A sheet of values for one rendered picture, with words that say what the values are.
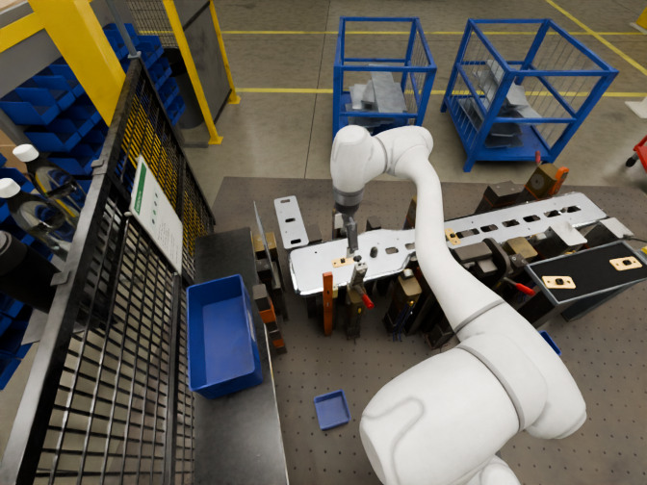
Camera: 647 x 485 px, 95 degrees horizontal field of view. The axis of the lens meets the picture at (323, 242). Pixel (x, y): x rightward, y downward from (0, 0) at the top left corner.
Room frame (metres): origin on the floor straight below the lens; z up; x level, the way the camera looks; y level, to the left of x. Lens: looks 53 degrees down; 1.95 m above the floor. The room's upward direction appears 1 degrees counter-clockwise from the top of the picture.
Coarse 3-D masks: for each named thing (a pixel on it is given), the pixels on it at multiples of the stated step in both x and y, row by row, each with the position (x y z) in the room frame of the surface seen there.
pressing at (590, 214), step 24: (576, 192) 0.98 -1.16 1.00; (480, 216) 0.85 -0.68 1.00; (504, 216) 0.85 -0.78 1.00; (528, 216) 0.85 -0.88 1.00; (576, 216) 0.84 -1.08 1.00; (600, 216) 0.84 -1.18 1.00; (336, 240) 0.74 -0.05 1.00; (360, 240) 0.74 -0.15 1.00; (384, 240) 0.74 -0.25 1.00; (408, 240) 0.73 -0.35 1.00; (480, 240) 0.72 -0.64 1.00; (504, 240) 0.72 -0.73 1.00; (288, 264) 0.63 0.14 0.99; (312, 264) 0.63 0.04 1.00; (384, 264) 0.62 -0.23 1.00; (312, 288) 0.52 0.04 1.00
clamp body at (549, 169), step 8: (536, 168) 1.10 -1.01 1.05; (544, 168) 1.08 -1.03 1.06; (552, 168) 1.08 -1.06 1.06; (536, 176) 1.08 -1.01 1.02; (544, 176) 1.05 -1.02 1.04; (552, 176) 1.03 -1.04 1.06; (528, 184) 1.09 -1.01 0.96; (536, 184) 1.05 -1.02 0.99; (544, 184) 1.02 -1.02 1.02; (552, 184) 1.00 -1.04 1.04; (528, 192) 1.07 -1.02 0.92; (536, 192) 1.03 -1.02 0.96; (544, 192) 1.00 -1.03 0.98; (520, 200) 1.08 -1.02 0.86; (528, 200) 1.05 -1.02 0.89
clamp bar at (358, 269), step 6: (354, 258) 0.50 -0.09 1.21; (360, 258) 0.50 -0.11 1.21; (354, 264) 0.48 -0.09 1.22; (360, 264) 0.49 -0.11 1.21; (366, 264) 0.48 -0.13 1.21; (354, 270) 0.47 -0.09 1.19; (360, 270) 0.46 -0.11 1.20; (366, 270) 0.47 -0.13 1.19; (354, 276) 0.47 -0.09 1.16; (360, 276) 0.47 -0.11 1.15; (354, 282) 0.48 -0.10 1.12; (360, 282) 0.48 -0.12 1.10
